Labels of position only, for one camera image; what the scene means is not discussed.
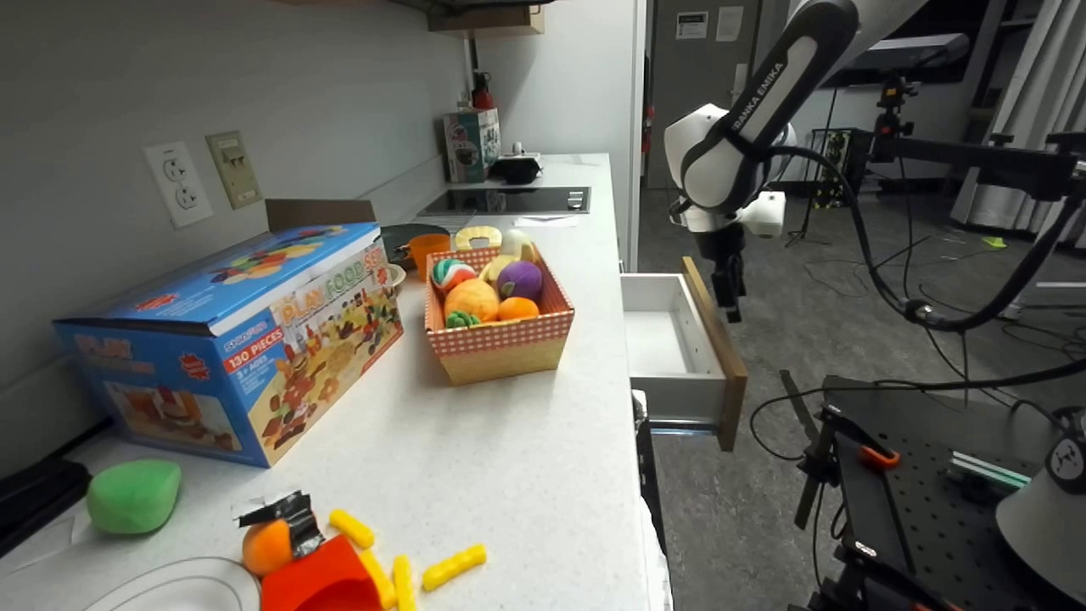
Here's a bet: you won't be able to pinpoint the white wall socket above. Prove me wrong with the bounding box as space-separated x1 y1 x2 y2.
143 141 214 229

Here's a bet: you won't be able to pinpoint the black appliance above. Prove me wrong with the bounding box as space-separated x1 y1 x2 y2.
490 152 544 186

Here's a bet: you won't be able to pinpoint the black flat object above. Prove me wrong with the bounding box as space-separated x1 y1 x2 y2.
0 458 92 558

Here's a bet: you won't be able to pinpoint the striped plush ball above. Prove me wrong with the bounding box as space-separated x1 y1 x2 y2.
431 259 478 294

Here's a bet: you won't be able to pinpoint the teal metal bar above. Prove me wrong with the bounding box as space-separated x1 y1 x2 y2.
948 450 1033 494

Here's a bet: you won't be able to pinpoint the blue play food box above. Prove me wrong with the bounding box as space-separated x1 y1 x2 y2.
53 222 405 468

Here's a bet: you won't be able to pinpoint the orange toy ball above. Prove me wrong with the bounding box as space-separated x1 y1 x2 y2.
242 519 294 578

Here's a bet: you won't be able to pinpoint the green plush toy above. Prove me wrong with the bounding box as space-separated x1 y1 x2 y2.
86 459 182 535

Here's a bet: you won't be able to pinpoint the orange clamp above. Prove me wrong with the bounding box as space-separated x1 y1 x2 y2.
857 441 902 471

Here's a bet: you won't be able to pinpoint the beige switch plate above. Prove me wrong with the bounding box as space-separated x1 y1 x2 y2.
205 130 264 210

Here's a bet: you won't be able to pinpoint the black cable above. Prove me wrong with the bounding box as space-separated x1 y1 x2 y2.
801 236 934 300

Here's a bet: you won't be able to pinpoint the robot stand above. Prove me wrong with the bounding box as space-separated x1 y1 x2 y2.
789 372 1086 611

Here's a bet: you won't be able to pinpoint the black box with yellow dots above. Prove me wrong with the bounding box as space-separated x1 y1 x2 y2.
809 127 875 210

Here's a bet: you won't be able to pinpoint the purple plush fruit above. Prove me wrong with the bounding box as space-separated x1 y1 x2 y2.
497 261 545 302

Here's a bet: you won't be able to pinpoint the yellow toy fry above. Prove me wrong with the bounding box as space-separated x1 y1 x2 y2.
328 508 376 550
358 547 397 610
422 544 488 592
392 555 417 611

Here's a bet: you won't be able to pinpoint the white curtains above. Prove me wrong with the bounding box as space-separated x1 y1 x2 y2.
950 0 1086 240

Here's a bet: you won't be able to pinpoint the large orange plush fruit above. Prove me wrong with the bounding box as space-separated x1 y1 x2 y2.
444 279 500 323

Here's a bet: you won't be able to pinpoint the black foil wrapper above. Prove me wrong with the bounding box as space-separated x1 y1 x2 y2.
232 490 325 558

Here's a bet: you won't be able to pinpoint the orange checked basket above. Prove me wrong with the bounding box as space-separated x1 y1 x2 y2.
423 244 575 387

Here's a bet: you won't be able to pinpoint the white plate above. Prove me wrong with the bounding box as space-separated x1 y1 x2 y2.
81 556 262 611

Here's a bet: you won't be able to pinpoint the wall monitor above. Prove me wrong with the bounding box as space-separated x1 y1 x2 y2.
827 33 971 88

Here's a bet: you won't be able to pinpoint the orange cup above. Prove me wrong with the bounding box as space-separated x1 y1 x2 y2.
408 233 451 282

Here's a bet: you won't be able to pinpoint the wooden wall cabinet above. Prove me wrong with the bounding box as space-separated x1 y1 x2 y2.
427 4 546 39

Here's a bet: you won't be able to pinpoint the camera on mount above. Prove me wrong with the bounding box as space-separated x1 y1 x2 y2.
872 72 1086 205

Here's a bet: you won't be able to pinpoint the red toy fries holder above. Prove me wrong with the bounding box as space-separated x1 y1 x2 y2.
260 535 384 611

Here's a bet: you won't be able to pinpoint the green carton box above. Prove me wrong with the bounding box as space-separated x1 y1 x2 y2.
443 108 501 184

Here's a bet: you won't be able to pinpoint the black cooktop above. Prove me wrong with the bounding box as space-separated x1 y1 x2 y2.
417 187 591 216

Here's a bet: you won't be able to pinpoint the white drawer with wooden front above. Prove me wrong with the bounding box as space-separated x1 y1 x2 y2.
621 257 749 452

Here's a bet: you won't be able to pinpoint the grey door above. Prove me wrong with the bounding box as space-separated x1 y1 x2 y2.
645 0 766 190

